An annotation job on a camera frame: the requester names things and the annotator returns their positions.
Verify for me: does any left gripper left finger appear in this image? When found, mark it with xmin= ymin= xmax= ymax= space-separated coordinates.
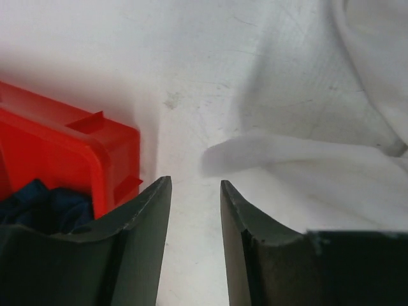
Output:
xmin=1 ymin=176 xmax=172 ymax=305

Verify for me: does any white and green t-shirt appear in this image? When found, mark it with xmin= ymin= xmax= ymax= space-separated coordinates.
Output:
xmin=200 ymin=1 xmax=407 ymax=231

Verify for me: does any navy blue t-shirt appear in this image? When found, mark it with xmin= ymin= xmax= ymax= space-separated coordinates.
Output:
xmin=1 ymin=179 xmax=94 ymax=235

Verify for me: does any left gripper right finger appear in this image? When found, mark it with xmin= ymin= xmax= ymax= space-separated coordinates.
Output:
xmin=220 ymin=180 xmax=407 ymax=305

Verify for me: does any red plastic bin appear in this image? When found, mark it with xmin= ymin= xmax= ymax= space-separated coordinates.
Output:
xmin=1 ymin=83 xmax=142 ymax=217

